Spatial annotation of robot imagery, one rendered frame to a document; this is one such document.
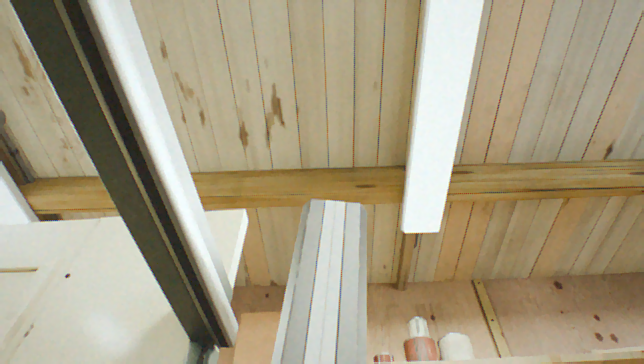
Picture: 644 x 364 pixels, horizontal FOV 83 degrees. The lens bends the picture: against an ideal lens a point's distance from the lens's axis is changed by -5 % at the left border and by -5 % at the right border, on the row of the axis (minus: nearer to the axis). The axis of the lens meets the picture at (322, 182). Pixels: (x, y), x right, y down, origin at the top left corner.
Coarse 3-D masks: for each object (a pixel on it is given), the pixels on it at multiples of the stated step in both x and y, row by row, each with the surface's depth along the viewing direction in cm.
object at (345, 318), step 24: (336, 216) 10; (360, 216) 10; (336, 240) 9; (360, 240) 10; (336, 264) 9; (360, 264) 9; (336, 288) 8; (360, 288) 8; (336, 312) 8; (360, 312) 8; (336, 336) 7; (360, 336) 7; (336, 360) 7; (360, 360) 7
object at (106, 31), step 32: (64, 0) 28; (96, 0) 28; (96, 32) 28; (96, 64) 32; (128, 64) 32; (128, 96) 32; (128, 128) 37; (160, 128) 38; (128, 160) 36; (160, 160) 37; (160, 192) 38; (160, 224) 41; (192, 224) 44; (192, 256) 44; (192, 288) 48; (224, 320) 53
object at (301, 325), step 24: (312, 216) 10; (312, 240) 9; (312, 264) 9; (288, 288) 8; (312, 288) 8; (288, 312) 8; (312, 312) 8; (288, 336) 7; (312, 336) 7; (288, 360) 7; (312, 360) 7
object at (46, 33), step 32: (32, 0) 27; (128, 0) 38; (32, 32) 29; (64, 32) 29; (128, 32) 38; (64, 64) 30; (64, 96) 32; (96, 96) 32; (160, 96) 44; (96, 128) 34; (96, 160) 36; (128, 192) 39; (192, 192) 52; (128, 224) 42; (160, 256) 45; (160, 288) 49; (224, 288) 63; (192, 320) 53
